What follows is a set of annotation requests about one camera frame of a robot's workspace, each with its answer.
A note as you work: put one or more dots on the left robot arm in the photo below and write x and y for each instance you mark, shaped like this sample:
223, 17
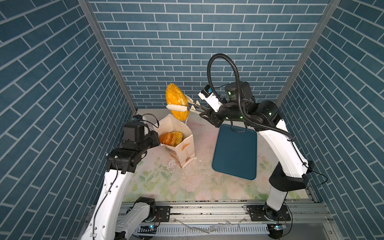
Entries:
121, 165

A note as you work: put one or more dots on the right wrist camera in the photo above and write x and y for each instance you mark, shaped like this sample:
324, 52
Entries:
213, 101

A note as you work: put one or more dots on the white paper bag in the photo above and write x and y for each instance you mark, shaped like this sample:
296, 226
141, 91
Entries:
184, 152

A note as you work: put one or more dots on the large sesame oval bread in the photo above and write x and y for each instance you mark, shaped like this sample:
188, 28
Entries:
174, 96

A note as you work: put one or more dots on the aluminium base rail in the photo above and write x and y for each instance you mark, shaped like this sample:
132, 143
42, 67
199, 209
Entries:
240, 220

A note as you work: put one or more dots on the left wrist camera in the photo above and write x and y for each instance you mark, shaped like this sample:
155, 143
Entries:
134, 131

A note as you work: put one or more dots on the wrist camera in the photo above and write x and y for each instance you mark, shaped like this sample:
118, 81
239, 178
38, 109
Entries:
134, 131
213, 101

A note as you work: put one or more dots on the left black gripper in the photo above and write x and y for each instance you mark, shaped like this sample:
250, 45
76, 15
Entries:
155, 138

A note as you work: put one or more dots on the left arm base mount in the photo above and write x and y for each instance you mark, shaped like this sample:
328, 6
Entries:
159, 213

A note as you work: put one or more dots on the orange triangular pastry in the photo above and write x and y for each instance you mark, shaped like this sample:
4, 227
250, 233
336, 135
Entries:
167, 139

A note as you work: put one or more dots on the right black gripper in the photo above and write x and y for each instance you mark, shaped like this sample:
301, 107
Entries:
212, 117

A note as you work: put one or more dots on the teal tray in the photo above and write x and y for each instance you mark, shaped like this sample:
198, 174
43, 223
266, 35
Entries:
236, 152

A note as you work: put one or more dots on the metal tongs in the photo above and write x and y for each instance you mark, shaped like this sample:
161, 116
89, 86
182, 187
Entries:
193, 107

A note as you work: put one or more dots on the large yellow ring bread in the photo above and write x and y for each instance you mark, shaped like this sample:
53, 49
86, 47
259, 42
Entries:
176, 138

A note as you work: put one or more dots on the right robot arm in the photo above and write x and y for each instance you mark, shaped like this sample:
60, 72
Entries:
291, 172

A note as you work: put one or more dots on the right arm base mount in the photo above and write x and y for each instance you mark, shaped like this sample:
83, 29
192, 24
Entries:
259, 213

